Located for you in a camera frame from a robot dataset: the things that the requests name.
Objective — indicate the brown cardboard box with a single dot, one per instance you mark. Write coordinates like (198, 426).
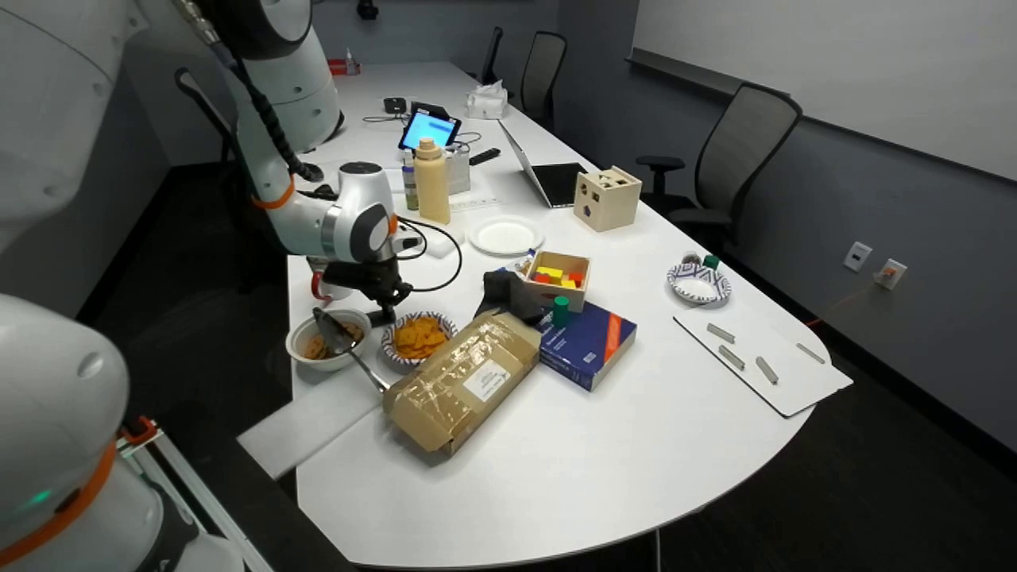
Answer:
(455, 393)

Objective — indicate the black office chair middle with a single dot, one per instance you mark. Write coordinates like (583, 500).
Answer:
(735, 151)

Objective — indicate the grey laptop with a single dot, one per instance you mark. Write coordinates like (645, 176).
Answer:
(551, 182)

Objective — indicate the small box with blocks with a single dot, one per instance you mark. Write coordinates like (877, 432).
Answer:
(558, 275)

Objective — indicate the black office chair left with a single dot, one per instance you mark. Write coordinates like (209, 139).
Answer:
(538, 79)

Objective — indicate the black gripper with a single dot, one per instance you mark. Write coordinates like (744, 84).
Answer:
(375, 281)

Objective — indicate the tablet with lit screen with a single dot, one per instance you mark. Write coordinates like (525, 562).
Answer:
(427, 129)

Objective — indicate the black office chair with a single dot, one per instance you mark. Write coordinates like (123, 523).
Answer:
(538, 79)
(735, 151)

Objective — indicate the patterned bowl with orange snacks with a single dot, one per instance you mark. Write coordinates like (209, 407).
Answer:
(418, 339)

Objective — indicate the wall power outlet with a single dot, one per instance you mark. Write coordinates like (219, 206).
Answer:
(855, 255)

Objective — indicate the blue book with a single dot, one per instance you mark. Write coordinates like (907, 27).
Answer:
(586, 346)

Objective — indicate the black cloth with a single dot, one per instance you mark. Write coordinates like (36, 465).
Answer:
(505, 290)

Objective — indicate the wooden shape sorter cube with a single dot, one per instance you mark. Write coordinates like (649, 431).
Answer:
(605, 199)

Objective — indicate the white board with markers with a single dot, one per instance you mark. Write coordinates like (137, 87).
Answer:
(768, 347)

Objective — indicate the beige water bottle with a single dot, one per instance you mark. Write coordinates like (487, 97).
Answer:
(432, 182)

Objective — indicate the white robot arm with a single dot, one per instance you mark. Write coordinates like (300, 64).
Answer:
(67, 494)

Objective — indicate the white plate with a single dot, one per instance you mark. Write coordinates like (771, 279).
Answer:
(506, 241)

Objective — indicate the white bowl with snacks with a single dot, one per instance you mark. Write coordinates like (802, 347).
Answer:
(310, 347)

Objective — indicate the wall data outlet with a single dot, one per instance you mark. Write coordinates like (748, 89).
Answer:
(892, 275)

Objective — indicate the whiteboard on wall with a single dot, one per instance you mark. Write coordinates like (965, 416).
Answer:
(925, 75)

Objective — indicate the metal spoon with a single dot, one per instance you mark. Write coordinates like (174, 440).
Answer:
(345, 342)

